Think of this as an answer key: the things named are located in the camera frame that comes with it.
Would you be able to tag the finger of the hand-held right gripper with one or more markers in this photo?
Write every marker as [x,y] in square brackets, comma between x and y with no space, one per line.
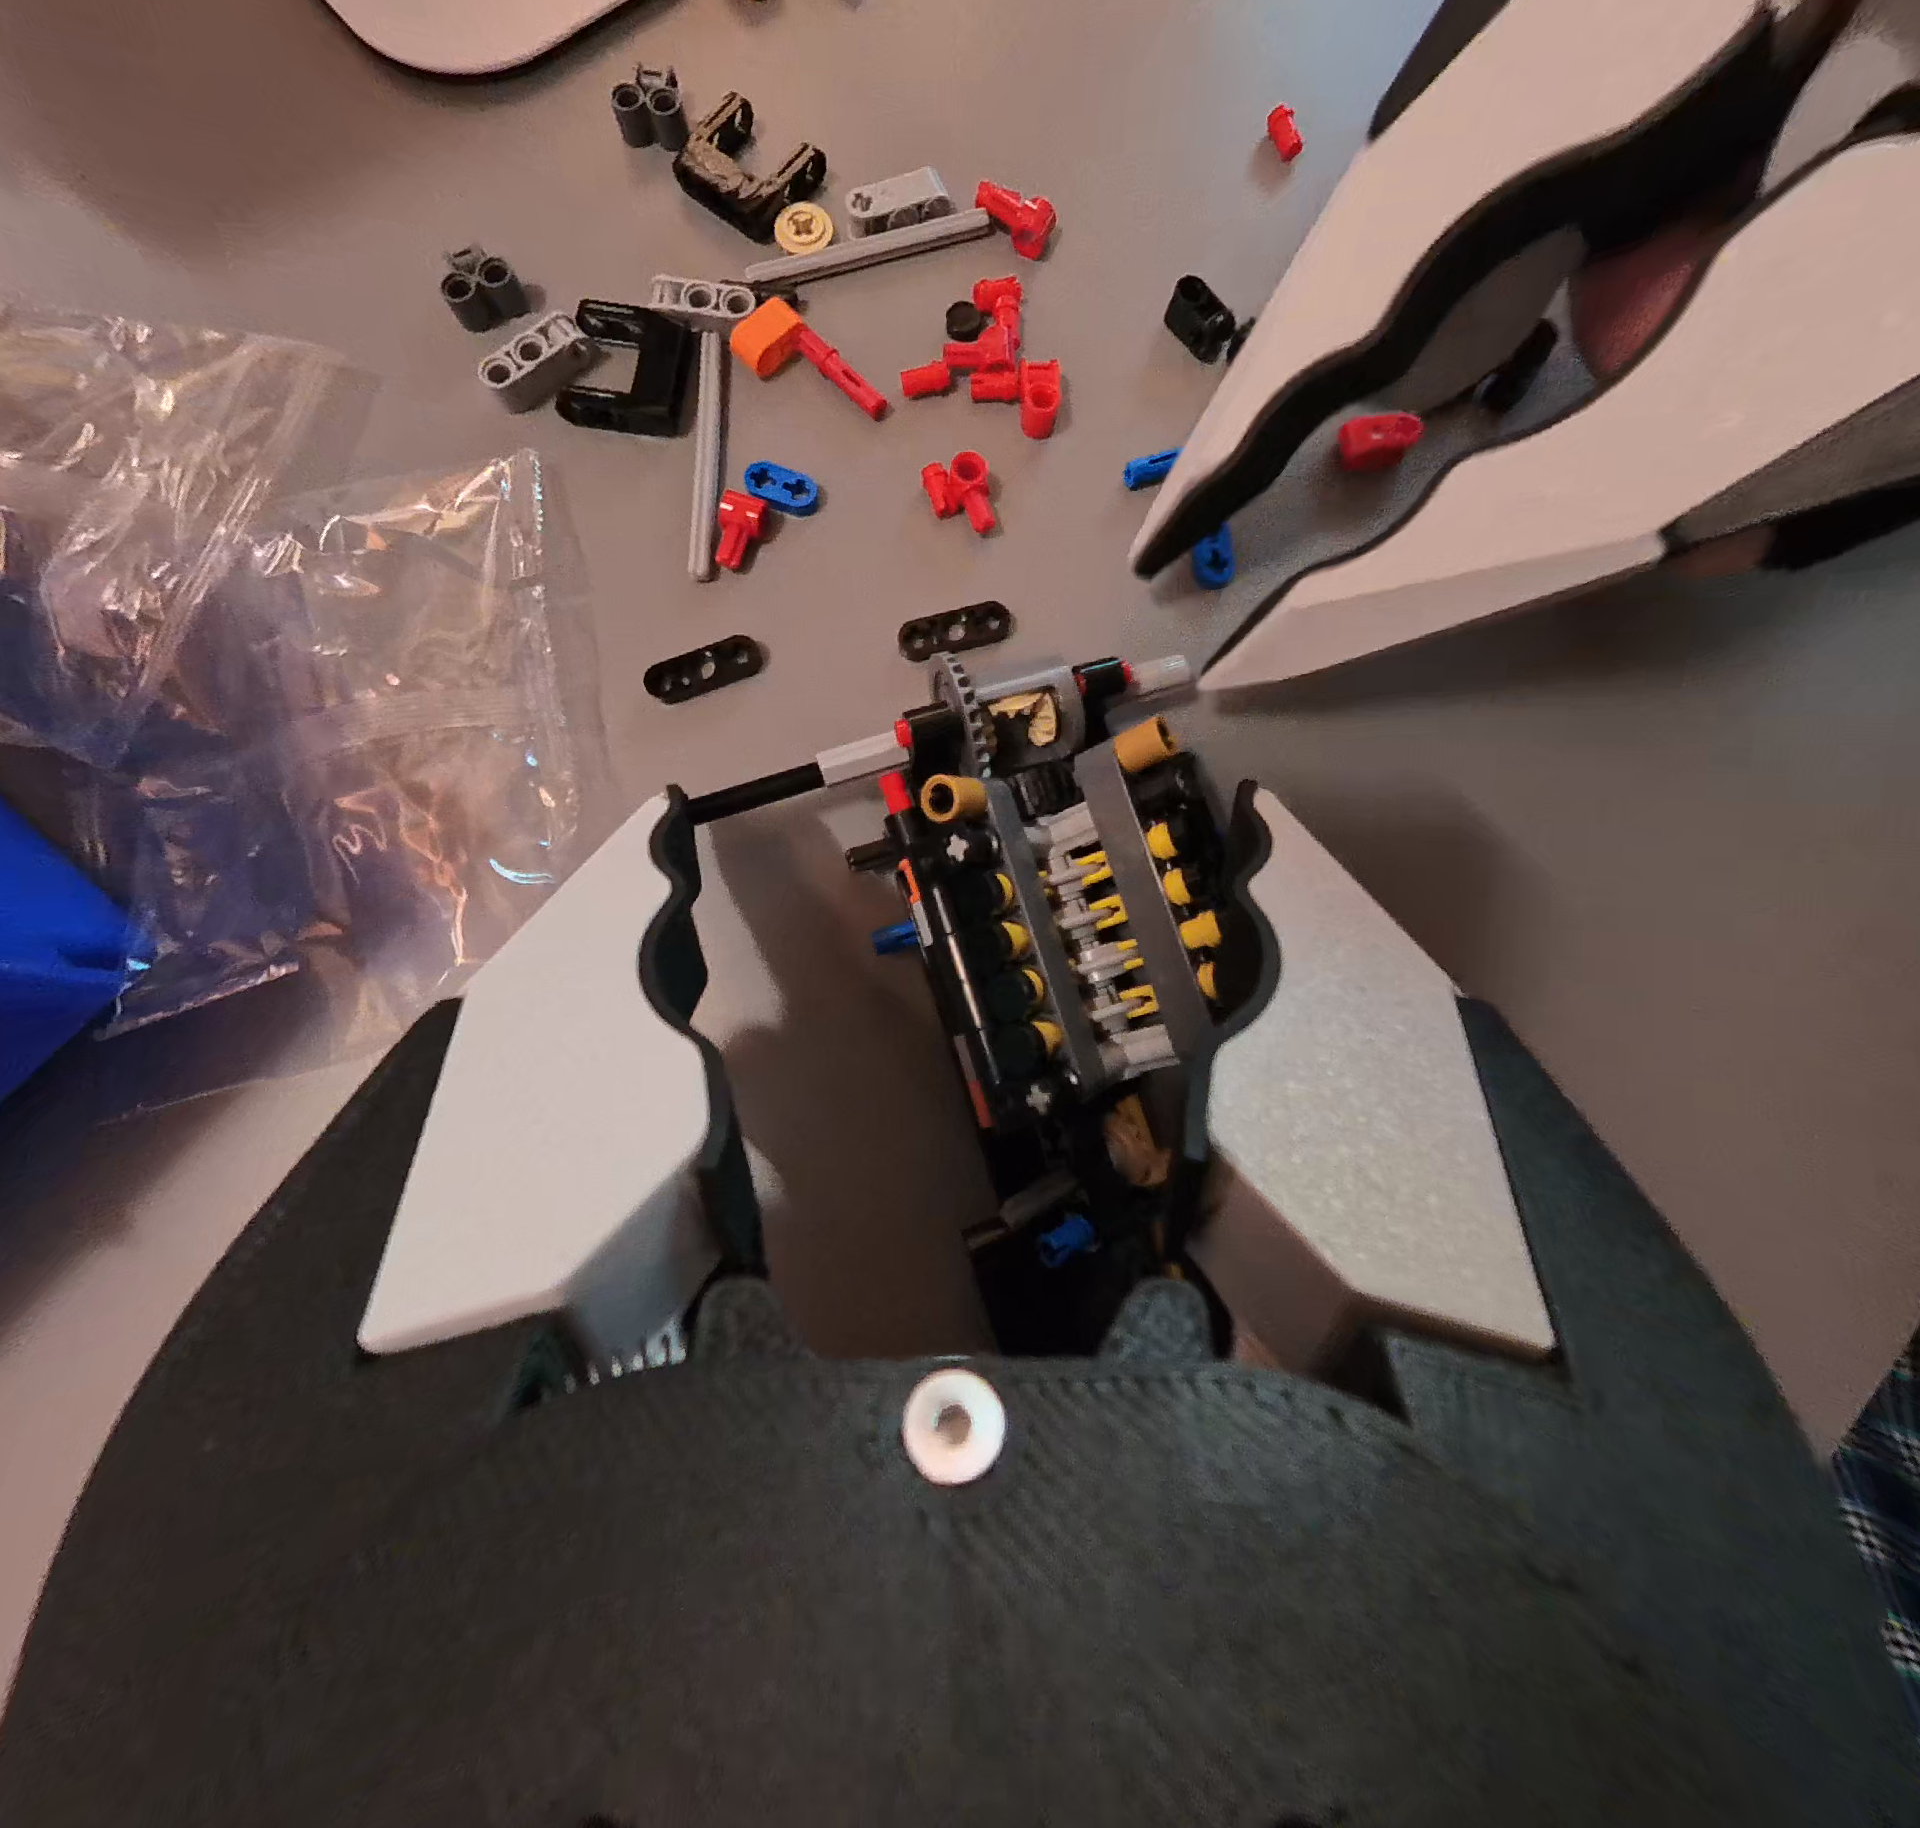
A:
[1501,103]
[1650,420]

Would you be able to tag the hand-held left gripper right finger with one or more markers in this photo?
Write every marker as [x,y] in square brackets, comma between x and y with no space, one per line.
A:
[1350,1108]

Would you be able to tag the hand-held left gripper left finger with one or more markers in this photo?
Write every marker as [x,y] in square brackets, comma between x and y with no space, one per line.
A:
[571,1108]

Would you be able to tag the single red lego connector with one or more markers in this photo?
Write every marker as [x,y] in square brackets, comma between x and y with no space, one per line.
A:
[1381,440]

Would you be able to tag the lego car chassis model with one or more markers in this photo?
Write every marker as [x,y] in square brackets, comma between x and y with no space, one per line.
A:
[1050,928]

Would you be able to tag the red lego pins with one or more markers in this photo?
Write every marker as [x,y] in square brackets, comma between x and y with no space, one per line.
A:
[990,380]

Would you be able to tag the black lego pin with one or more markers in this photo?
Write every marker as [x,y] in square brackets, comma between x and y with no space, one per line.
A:
[1515,365]

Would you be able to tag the small red lego pin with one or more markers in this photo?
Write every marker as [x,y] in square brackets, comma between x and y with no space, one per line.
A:
[1283,130]

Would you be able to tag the black lego connector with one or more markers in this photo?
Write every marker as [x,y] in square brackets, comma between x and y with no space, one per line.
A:
[1200,318]

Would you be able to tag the small blue lego piece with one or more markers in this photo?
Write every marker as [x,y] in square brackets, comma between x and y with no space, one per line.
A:
[1216,556]

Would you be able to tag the black thin lego liftarm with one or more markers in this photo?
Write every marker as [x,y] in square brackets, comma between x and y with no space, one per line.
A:
[705,670]
[953,632]

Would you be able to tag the red lego axle connector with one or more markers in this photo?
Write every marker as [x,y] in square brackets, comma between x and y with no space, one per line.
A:
[737,530]
[1016,216]

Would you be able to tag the blue lego pin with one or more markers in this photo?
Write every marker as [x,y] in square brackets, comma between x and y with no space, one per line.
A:
[1151,470]

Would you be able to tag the round black lego piece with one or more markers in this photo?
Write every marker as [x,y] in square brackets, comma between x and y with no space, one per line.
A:
[962,323]

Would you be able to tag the light grey lego beam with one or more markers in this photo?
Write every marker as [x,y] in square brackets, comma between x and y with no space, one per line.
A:
[700,298]
[892,205]
[535,364]

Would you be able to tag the long grey lego axle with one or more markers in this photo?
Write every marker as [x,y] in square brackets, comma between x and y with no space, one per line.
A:
[871,250]
[708,465]

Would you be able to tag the blue thin lego liftarm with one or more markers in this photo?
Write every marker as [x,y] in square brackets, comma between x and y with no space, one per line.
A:
[783,485]

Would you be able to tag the tan round lego piece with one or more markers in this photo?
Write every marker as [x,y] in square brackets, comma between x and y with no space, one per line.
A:
[806,228]

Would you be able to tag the red lego axle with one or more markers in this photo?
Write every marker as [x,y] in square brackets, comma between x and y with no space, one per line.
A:
[843,376]

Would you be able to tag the orange lego connector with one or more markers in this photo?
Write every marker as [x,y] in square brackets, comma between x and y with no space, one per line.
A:
[768,339]

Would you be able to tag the dark grey double lego connector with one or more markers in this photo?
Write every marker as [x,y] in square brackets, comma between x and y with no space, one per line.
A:
[647,103]
[483,286]

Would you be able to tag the clear plastic bag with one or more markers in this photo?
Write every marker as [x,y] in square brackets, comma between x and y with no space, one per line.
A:
[150,435]
[375,690]

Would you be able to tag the blue storage box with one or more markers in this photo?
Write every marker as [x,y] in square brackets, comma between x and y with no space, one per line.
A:
[52,960]

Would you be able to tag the person's plaid pants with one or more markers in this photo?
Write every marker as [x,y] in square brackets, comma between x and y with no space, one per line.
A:
[1882,1470]

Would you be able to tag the black lego bracket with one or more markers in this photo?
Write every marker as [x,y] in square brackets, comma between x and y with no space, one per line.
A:
[741,171]
[588,396]

